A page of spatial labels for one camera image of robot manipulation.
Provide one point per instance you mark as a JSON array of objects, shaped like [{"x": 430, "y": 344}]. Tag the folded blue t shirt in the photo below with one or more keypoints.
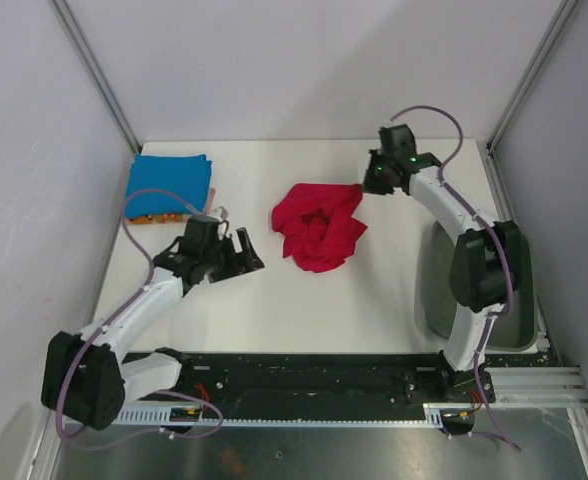
[{"x": 161, "y": 184}]

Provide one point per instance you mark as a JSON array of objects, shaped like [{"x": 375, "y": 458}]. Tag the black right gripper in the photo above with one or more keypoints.
[{"x": 368, "y": 182}]

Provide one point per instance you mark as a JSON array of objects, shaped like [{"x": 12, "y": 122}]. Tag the dark green plastic tray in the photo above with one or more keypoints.
[{"x": 516, "y": 333}]

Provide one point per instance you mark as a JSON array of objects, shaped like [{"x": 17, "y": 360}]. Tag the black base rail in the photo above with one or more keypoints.
[{"x": 236, "y": 380}]

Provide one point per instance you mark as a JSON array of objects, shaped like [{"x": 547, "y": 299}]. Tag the red t shirt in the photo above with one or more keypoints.
[{"x": 318, "y": 224}]

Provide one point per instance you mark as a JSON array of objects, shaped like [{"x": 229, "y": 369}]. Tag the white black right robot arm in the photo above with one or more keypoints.
[{"x": 488, "y": 263}]

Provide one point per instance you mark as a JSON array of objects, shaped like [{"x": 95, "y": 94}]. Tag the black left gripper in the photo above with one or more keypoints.
[{"x": 250, "y": 261}]

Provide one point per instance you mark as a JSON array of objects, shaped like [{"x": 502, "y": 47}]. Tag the left aluminium frame post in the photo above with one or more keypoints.
[{"x": 91, "y": 64}]

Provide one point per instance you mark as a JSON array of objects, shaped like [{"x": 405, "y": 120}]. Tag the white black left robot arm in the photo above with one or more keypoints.
[{"x": 87, "y": 377}]

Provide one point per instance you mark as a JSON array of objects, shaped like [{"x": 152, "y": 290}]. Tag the aluminium profile crossbar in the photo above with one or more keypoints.
[{"x": 539, "y": 387}]

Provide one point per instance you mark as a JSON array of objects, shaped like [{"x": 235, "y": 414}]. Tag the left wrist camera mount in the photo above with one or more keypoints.
[{"x": 217, "y": 215}]

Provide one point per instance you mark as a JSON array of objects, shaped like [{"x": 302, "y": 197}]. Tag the grey slotted cable duct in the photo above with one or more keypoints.
[{"x": 384, "y": 415}]

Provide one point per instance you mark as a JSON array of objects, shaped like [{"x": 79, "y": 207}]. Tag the aluminium frame post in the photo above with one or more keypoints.
[
  {"x": 91, "y": 64},
  {"x": 551, "y": 39}
]

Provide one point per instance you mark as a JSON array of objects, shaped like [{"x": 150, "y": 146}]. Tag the right aluminium frame post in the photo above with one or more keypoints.
[{"x": 551, "y": 39}]

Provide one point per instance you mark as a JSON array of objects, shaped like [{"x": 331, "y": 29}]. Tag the folded orange patterned t shirt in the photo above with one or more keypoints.
[{"x": 164, "y": 217}]

